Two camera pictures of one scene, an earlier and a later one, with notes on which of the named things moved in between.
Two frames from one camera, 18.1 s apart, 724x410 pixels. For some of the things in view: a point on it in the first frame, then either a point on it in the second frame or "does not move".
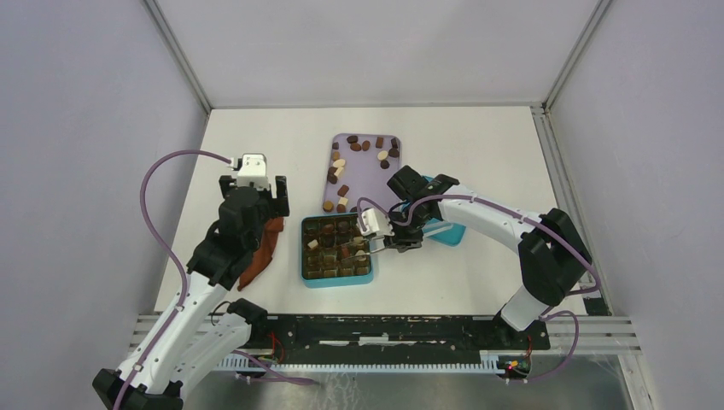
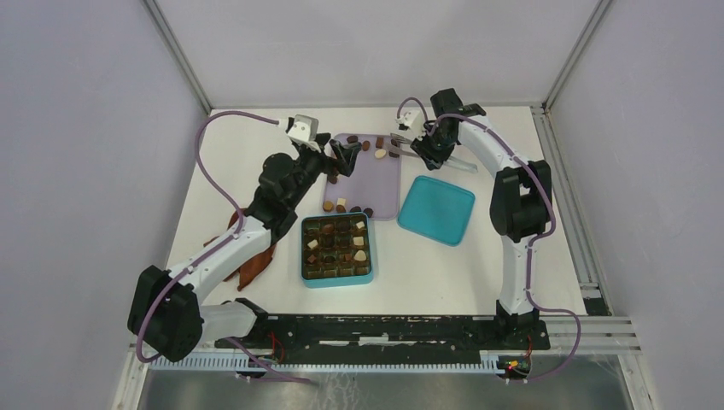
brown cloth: (264, 253) does not move
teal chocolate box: (334, 252) does not move
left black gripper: (278, 206) -> (345, 155)
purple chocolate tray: (359, 166) does not move
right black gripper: (399, 241) -> (431, 158)
